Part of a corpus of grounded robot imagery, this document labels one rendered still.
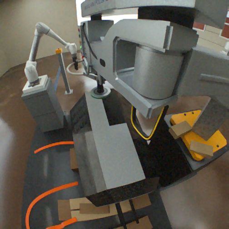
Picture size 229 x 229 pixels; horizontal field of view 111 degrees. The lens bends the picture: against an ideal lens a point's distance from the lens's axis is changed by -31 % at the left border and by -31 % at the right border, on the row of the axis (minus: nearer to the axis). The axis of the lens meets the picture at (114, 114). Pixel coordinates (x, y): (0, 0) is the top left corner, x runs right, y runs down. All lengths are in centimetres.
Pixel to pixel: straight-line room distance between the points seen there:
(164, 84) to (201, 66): 18
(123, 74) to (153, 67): 26
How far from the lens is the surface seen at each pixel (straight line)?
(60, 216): 151
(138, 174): 73
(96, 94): 117
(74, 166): 150
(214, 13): 39
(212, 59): 54
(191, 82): 52
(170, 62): 41
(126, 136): 84
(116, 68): 61
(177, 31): 37
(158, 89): 44
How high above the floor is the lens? 149
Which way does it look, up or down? 45 degrees down
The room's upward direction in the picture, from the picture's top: 1 degrees clockwise
